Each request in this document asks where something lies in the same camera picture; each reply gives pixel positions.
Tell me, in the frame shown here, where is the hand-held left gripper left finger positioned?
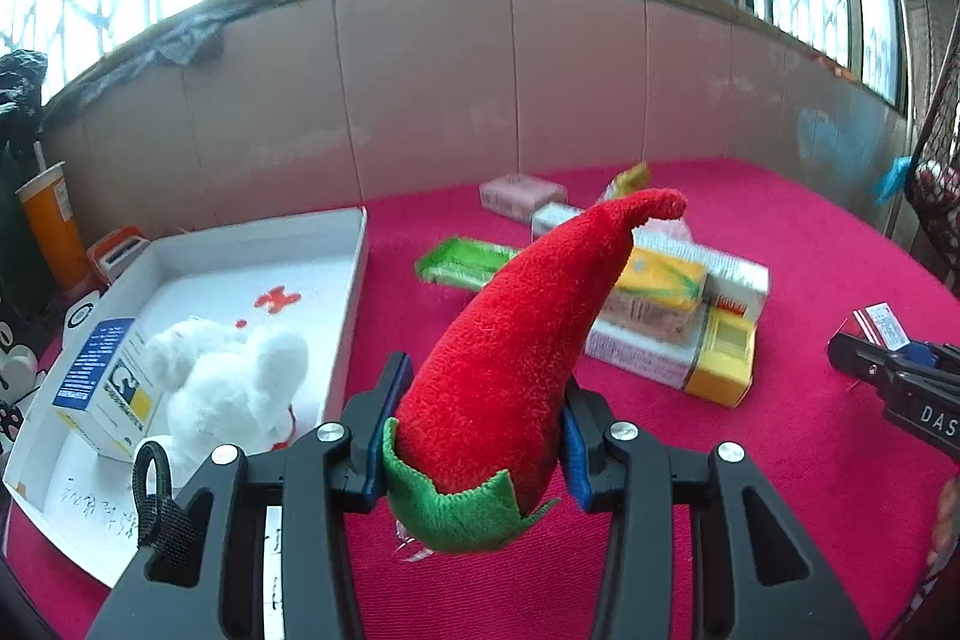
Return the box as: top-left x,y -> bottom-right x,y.
86,351 -> 415,640

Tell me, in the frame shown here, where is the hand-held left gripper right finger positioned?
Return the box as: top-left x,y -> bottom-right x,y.
559,379 -> 871,640

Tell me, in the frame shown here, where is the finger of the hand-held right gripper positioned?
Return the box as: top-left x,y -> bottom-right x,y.
827,331 -> 905,390
896,342 -> 960,375

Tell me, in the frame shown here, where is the red white small box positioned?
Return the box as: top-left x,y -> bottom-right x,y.
851,302 -> 912,350

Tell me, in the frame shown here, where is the red chili plush toy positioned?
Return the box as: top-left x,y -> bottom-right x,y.
381,188 -> 688,552

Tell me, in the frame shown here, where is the white yellow box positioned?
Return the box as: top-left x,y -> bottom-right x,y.
583,302 -> 757,408

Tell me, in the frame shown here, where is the long white box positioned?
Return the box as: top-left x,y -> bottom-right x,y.
531,201 -> 771,320

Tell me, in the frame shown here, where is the white tray box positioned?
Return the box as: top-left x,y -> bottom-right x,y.
2,205 -> 370,590

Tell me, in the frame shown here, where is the yellow green box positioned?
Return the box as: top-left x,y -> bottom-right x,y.
600,246 -> 710,333

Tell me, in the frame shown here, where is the pink tissue pack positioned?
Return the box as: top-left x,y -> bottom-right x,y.
478,173 -> 569,223

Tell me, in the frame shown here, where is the yellow snack packet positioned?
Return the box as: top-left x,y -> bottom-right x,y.
604,161 -> 652,202

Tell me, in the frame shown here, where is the red blanket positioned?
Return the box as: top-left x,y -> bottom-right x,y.
0,156 -> 960,640

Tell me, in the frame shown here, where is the white plush toy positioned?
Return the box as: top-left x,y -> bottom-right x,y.
135,317 -> 310,487

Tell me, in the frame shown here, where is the blue plastic glove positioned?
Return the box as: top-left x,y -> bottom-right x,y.
874,155 -> 912,206

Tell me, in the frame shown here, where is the blue white medicine box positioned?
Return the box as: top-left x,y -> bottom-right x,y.
51,316 -> 164,461

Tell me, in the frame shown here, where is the orange white small box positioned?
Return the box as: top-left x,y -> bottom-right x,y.
86,225 -> 151,289

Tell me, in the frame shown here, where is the orange paper cup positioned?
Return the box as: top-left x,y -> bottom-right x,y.
16,141 -> 91,290

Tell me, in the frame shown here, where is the dark grey cloth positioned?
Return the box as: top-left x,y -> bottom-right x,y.
45,0 -> 252,109

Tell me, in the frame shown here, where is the dark cloth bundle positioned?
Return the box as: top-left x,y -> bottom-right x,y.
0,49 -> 50,161

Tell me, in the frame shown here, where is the black wire mesh basket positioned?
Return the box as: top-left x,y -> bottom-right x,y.
904,40 -> 960,281

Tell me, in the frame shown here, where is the black strap loop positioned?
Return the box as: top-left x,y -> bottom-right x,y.
133,441 -> 203,555

